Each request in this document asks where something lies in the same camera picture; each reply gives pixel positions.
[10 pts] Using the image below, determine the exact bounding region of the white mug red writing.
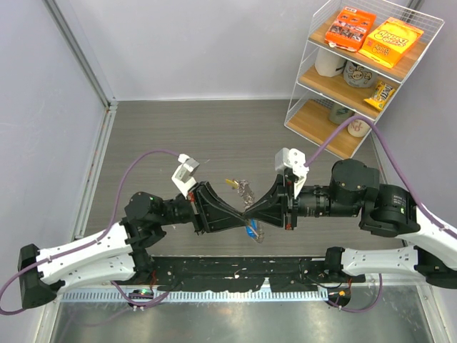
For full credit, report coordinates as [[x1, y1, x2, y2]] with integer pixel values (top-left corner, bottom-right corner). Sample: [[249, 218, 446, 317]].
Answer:
[[347, 113, 373, 138]]

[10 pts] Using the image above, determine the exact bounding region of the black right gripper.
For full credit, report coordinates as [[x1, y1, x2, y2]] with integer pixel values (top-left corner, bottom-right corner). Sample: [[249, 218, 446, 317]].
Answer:
[[244, 171, 361, 229]]

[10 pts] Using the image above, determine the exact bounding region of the yellow plastic key tag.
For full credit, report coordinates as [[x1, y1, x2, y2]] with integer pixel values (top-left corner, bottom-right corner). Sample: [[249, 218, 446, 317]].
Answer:
[[225, 179, 240, 189]]

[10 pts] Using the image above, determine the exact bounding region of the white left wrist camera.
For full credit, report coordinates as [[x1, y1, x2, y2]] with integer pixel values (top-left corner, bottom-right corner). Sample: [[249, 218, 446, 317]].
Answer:
[[171, 154, 200, 197]]

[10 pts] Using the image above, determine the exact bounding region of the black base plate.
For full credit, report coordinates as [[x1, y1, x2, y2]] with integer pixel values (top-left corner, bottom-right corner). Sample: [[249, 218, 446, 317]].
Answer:
[[144, 257, 366, 293]]

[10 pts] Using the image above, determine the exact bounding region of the white wire shelf rack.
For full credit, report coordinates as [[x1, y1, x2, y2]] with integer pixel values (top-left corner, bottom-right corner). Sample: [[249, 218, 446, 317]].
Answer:
[[284, 1, 444, 145]]

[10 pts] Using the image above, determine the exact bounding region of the grey-green mug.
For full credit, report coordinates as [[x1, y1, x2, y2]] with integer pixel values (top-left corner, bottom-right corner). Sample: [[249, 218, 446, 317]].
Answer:
[[328, 103, 354, 125]]

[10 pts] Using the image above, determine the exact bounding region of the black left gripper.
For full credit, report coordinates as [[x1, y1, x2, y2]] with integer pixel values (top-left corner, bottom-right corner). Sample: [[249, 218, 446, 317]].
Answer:
[[156, 181, 248, 236]]

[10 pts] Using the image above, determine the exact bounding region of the yellow snack bag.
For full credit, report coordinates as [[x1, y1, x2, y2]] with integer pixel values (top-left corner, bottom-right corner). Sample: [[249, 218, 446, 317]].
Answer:
[[358, 17, 424, 69]]

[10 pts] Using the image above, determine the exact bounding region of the white paper roll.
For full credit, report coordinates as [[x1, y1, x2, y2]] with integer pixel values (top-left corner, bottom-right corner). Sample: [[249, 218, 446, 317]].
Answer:
[[314, 48, 346, 77]]

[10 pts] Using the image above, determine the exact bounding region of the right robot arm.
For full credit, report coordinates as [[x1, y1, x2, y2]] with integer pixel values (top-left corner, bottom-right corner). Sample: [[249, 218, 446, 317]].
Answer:
[[244, 159, 456, 289]]

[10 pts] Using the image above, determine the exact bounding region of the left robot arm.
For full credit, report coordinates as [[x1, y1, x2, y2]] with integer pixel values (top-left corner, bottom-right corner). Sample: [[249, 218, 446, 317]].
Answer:
[[18, 182, 246, 309]]

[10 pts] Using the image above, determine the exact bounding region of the grey cartoon mug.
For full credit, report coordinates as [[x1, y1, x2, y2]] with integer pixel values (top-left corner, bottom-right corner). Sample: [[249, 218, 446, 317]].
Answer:
[[343, 61, 378, 89]]

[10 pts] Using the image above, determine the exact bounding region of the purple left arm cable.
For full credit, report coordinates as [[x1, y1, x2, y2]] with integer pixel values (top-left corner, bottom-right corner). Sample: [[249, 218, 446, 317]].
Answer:
[[0, 149, 186, 316]]

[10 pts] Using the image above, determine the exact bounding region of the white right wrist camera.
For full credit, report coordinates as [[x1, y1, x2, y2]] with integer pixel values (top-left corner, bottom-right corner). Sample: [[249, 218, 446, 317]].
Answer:
[[274, 148, 309, 187]]

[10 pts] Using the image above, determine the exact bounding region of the orange snack box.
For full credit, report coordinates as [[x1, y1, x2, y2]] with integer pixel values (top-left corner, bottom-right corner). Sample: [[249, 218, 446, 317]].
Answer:
[[324, 6, 376, 52]]

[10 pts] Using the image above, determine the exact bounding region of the white slotted cable duct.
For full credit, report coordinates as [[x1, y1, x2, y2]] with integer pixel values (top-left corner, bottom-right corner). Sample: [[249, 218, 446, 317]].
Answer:
[[61, 287, 328, 303]]

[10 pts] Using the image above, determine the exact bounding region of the yellow candy packet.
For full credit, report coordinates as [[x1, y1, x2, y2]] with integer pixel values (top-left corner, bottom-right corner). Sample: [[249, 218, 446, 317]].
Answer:
[[364, 81, 396, 111]]

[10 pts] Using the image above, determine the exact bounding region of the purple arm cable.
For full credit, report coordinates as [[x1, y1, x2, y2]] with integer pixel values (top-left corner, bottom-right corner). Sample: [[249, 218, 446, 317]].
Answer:
[[303, 114, 457, 239], [0, 149, 186, 316]]

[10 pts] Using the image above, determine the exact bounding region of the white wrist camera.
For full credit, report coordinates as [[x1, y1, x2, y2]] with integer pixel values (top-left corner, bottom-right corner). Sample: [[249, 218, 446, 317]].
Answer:
[[171, 154, 200, 197], [274, 148, 309, 187]]

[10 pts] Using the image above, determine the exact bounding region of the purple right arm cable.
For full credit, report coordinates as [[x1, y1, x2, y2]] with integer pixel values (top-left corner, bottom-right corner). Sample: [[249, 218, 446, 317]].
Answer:
[[303, 114, 457, 239]]

